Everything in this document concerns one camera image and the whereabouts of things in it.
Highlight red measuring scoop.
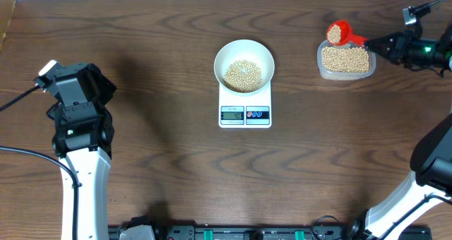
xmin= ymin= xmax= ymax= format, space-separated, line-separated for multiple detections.
xmin=326 ymin=20 xmax=368 ymax=46

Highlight cream white bowl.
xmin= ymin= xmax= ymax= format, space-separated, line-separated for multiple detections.
xmin=213 ymin=40 xmax=275 ymax=95

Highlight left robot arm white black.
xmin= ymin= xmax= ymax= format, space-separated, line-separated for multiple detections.
xmin=35 ymin=60 xmax=117 ymax=239

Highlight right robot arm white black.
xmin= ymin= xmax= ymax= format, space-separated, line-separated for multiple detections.
xmin=350 ymin=30 xmax=451 ymax=239

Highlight soybeans in scoop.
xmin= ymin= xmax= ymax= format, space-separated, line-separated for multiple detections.
xmin=326 ymin=25 xmax=341 ymax=44

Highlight soybeans in bowl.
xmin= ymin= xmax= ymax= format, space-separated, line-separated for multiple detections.
xmin=224 ymin=60 xmax=262 ymax=93

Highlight white digital kitchen scale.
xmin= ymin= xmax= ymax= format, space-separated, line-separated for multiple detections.
xmin=218 ymin=83 xmax=272 ymax=128

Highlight pile of soybeans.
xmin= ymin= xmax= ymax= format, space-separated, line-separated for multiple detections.
xmin=321 ymin=47 xmax=369 ymax=73

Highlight clear plastic container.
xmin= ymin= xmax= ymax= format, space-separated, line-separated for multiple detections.
xmin=317 ymin=40 xmax=376 ymax=81

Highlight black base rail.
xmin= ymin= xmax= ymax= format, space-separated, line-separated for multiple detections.
xmin=108 ymin=226 xmax=433 ymax=240

